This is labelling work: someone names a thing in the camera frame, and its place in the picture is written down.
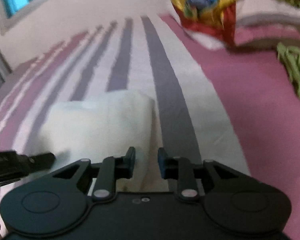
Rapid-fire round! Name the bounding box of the white knit sweater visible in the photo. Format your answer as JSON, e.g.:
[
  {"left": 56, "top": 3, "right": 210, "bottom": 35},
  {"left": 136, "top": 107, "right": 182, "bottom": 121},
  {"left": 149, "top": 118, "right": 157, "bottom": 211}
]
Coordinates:
[{"left": 33, "top": 90, "right": 154, "bottom": 192}]

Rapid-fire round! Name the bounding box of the pink grey striped bedspread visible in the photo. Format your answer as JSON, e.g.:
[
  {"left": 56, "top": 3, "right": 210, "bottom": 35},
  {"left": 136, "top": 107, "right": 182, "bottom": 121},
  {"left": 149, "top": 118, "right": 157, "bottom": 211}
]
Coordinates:
[{"left": 0, "top": 15, "right": 300, "bottom": 239}]

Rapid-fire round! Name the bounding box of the green garment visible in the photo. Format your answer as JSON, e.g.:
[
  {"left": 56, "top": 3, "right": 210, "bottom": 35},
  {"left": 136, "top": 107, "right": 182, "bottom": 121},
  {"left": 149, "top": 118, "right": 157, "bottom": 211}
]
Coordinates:
[{"left": 276, "top": 43, "right": 300, "bottom": 99}]

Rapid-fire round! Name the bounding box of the colourful satin cloth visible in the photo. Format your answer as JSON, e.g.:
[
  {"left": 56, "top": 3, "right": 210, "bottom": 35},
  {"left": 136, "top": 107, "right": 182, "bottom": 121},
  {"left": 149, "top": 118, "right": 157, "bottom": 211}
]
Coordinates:
[{"left": 170, "top": 0, "right": 300, "bottom": 46}]

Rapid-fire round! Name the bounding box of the striped pink pillow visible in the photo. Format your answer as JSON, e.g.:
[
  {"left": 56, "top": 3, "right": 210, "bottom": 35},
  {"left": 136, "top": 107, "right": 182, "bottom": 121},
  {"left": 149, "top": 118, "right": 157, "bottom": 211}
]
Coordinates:
[{"left": 234, "top": 0, "right": 300, "bottom": 48}]

